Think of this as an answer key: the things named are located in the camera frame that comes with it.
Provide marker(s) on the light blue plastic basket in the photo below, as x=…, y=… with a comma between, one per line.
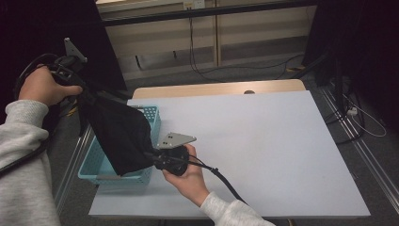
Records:
x=91, y=166

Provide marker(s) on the black pants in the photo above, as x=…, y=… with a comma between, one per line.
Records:
x=122, y=138

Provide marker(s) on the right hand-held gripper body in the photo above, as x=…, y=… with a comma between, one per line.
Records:
x=175, y=139

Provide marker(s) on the dark round table grommet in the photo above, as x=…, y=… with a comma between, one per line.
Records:
x=249, y=92

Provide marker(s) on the person's left hand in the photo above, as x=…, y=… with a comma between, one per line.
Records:
x=40, y=86

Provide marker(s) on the metal floor rail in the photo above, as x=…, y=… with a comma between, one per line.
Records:
x=370, y=163
x=67, y=188

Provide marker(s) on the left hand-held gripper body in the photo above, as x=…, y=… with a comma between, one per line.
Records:
x=73, y=51

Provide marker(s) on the white table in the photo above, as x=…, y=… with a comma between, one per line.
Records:
x=266, y=157

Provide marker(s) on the person's right hand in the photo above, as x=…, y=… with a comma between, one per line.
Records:
x=191, y=185

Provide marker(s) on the light wooden shelf unit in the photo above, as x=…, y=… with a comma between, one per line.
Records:
x=163, y=34

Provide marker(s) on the white power plug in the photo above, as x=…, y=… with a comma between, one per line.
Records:
x=352, y=111

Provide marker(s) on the black curtain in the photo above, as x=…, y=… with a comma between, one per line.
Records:
x=370, y=37
x=31, y=25

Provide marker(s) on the white wall socket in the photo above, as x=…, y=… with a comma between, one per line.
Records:
x=194, y=4

